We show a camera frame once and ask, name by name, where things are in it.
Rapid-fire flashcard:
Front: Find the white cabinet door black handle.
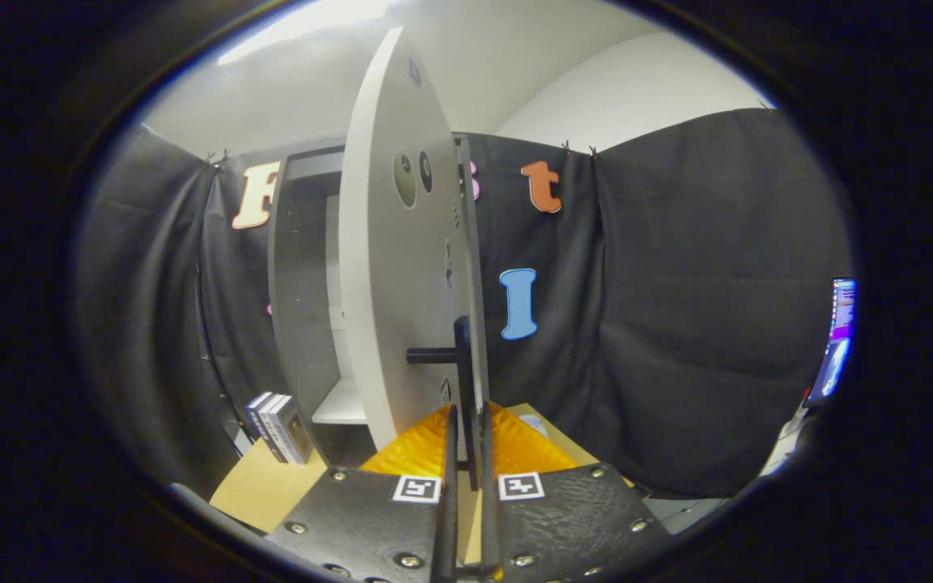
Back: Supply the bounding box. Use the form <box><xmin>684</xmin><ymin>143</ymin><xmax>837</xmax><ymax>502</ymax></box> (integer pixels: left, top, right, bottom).
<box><xmin>339</xmin><ymin>26</ymin><xmax>490</xmax><ymax>491</ymax></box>

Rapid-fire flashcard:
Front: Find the computer monitor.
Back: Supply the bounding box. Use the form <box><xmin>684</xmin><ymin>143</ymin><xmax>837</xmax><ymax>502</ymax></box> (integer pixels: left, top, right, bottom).
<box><xmin>805</xmin><ymin>278</ymin><xmax>858</xmax><ymax>407</ymax></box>

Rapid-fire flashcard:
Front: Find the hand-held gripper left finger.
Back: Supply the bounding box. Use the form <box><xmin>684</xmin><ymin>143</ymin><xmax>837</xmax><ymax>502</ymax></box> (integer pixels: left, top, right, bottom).
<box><xmin>262</xmin><ymin>403</ymin><xmax>460</xmax><ymax>583</ymax></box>

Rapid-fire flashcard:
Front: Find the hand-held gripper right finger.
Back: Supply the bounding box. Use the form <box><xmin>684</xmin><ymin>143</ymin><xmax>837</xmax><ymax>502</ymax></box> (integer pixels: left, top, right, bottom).
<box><xmin>478</xmin><ymin>401</ymin><xmax>675</xmax><ymax>583</ymax></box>

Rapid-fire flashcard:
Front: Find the black backdrop cloth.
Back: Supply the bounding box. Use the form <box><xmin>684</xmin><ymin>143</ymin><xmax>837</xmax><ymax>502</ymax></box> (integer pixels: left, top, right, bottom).
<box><xmin>74</xmin><ymin>108</ymin><xmax>852</xmax><ymax>499</ymax></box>

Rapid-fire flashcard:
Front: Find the grey cabinet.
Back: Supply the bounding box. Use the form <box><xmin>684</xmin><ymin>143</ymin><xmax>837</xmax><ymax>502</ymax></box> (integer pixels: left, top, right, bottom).
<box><xmin>266</xmin><ymin>134</ymin><xmax>488</xmax><ymax>466</ymax></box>

